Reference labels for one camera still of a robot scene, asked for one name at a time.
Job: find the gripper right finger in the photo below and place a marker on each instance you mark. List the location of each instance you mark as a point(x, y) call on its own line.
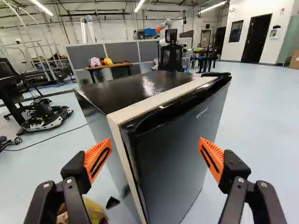
point(233, 168)

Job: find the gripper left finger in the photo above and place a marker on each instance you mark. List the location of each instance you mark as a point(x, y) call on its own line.
point(75, 170)

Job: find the black mini fridge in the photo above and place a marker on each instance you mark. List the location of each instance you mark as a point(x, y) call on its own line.
point(158, 140)

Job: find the yellow round object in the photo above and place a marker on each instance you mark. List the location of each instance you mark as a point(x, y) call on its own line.
point(92, 210)

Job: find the black and white floor device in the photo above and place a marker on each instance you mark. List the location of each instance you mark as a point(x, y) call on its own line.
point(45, 115)

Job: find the black wheeled stand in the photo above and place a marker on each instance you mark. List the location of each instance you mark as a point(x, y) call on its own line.
point(10, 93)

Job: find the wooden top desk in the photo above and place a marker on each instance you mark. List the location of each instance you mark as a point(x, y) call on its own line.
point(108, 70)

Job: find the grey partition wall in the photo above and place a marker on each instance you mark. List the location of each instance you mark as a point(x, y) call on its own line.
point(112, 58)

